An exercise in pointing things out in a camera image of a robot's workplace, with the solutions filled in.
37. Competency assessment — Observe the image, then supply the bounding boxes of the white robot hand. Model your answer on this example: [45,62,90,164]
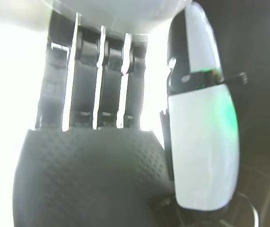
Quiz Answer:
[11,2,248,227]

